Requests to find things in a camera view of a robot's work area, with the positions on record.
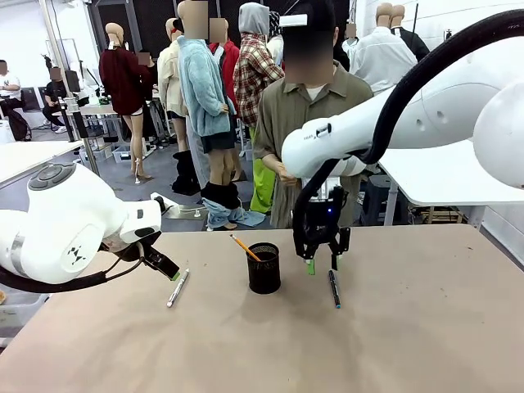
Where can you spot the lime green trousers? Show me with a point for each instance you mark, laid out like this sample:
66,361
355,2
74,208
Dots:
262,188

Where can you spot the black backpack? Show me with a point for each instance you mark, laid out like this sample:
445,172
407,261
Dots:
19,126

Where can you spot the mannequin in plaid hooded shirt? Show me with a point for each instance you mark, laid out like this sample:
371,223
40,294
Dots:
254,78

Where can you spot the mannequin in maroon sweater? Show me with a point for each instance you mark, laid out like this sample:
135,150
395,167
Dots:
123,78

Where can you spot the silver white pen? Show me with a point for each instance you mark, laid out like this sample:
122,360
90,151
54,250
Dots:
178,288

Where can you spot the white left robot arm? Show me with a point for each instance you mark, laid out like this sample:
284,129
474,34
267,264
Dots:
61,213

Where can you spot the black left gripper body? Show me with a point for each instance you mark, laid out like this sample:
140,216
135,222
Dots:
125,247

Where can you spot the mannequin in red jacket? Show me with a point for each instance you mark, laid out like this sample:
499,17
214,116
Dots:
230,57

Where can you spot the large white side table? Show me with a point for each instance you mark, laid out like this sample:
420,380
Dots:
450,180

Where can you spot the seated person in white t-shirt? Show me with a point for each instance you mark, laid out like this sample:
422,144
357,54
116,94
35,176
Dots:
9,88

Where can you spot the seated person in black clothes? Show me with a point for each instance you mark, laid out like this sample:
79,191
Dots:
54,96

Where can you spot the yellow pencil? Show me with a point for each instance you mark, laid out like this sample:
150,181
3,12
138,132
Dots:
245,248

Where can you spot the white workshop table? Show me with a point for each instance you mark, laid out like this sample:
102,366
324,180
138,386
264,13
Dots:
24,155

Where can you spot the blue jeans pile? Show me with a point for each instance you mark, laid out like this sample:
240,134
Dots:
229,217

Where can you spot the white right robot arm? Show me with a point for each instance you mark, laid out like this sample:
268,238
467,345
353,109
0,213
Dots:
450,106

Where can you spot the black mesh pen holder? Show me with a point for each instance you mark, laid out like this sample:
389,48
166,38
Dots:
264,278

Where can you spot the wooden pallet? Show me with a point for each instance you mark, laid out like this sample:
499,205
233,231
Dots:
438,215

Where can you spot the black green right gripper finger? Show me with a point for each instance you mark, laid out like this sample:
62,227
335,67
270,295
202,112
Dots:
310,264
336,251

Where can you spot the mannequin in cream jacket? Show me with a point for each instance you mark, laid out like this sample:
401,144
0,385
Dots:
170,82

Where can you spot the grey storage crate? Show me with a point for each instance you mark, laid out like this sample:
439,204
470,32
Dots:
122,154

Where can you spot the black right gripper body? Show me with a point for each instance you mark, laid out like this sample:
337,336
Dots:
321,219

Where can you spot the person's right forearm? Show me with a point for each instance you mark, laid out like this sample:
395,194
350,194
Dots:
271,163

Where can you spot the mannequin in white shirt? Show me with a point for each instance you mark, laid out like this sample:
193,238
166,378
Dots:
380,57

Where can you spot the mannequin in light blue fleece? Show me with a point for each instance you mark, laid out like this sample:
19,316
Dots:
200,90

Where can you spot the grey plastic bin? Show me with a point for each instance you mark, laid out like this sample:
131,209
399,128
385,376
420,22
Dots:
20,311

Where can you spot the grey metal pole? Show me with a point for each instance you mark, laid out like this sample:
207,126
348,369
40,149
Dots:
78,118

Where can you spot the person's right hand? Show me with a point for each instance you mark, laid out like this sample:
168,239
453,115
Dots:
287,176

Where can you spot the black marker with blue cap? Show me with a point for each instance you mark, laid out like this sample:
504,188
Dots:
334,288

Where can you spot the person in olive shirt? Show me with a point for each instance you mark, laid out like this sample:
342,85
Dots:
294,110

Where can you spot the black clothes pile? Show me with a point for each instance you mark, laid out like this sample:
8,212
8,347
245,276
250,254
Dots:
186,176

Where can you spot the mannequin in black suit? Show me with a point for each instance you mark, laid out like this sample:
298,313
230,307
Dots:
415,41

